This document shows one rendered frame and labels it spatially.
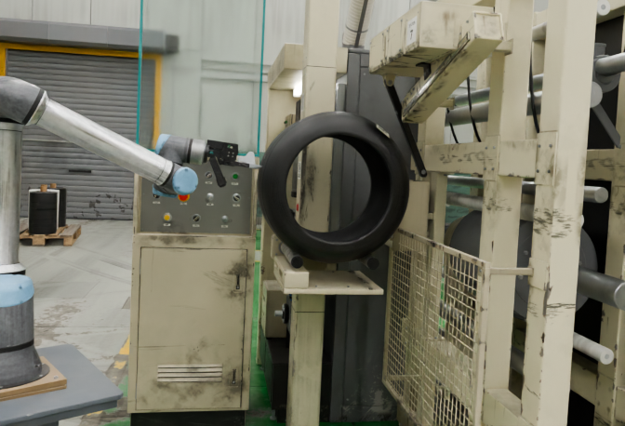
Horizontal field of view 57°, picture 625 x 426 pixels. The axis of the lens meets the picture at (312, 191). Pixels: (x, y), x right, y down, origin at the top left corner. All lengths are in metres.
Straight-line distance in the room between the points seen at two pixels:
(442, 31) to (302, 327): 1.33
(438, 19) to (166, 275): 1.60
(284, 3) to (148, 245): 9.19
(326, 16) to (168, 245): 1.21
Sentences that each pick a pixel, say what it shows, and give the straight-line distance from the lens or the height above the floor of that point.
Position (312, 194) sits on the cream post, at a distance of 2.40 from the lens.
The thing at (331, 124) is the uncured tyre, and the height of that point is 1.40.
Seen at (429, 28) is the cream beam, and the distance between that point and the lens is 1.91.
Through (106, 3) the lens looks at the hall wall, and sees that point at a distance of 11.61.
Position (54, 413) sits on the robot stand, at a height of 0.59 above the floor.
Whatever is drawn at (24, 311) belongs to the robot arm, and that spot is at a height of 0.81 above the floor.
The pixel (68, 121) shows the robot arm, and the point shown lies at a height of 1.34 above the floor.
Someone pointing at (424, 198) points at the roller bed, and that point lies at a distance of 2.46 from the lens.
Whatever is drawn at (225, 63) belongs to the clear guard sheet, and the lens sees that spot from 2.69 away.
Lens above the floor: 1.26
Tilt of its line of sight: 3 degrees down
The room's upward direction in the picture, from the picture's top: 3 degrees clockwise
